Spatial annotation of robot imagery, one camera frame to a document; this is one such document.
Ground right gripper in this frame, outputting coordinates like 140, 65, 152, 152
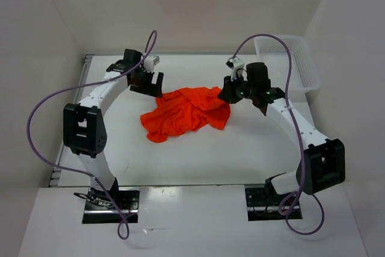
218, 72, 256, 104

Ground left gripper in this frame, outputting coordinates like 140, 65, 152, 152
129, 67, 162, 98

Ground orange shorts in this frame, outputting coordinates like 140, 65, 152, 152
140, 87, 231, 143

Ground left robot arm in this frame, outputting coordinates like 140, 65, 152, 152
63, 49, 164, 209

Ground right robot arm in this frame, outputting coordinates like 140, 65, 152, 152
218, 57, 345, 205

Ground white plastic basket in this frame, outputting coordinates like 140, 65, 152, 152
254, 35, 321, 93

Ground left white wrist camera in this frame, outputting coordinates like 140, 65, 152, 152
143, 55, 159, 71

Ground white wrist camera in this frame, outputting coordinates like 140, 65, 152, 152
226, 57, 245, 81
143, 55, 159, 71

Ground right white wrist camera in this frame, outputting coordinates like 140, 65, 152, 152
226, 57, 245, 81

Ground aluminium table edge rail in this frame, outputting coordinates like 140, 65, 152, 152
49, 54, 93, 187

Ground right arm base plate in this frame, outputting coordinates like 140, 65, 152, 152
245, 184, 285, 221

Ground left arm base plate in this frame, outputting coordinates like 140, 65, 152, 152
74, 187, 140, 224

